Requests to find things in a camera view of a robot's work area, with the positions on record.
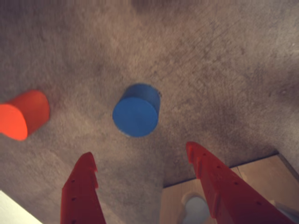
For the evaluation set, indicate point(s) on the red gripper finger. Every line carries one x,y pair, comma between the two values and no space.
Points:
79,191
224,191

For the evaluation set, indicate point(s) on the blue cylinder block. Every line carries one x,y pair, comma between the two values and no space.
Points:
135,116

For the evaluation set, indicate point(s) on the wooden shape sorter box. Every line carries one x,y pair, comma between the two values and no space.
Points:
257,177

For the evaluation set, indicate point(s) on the orange heart-shaped block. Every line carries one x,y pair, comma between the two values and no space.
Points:
18,116

